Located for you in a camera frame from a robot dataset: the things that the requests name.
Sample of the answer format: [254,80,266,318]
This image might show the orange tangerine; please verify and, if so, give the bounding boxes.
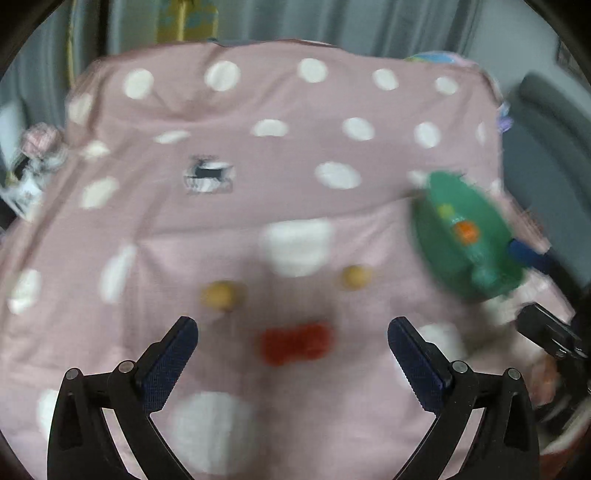
[453,220,481,246]

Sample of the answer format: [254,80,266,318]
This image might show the green plastic bowl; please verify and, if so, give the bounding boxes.
[411,171,524,301]

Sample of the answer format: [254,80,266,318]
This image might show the small green fruit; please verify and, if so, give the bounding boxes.
[437,204,456,222]

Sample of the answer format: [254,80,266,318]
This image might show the small tan longan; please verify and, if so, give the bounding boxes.
[200,280,243,312]

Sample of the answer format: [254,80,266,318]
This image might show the red tomato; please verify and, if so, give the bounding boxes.
[259,328,301,367]
[294,322,334,361]

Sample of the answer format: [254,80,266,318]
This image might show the grey sofa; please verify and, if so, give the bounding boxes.
[502,72,590,287]

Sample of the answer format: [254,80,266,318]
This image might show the pink polka dot cloth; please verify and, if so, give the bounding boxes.
[1,42,569,479]

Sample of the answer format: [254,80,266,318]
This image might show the pink crumpled cloth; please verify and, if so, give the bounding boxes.
[20,123,63,160]

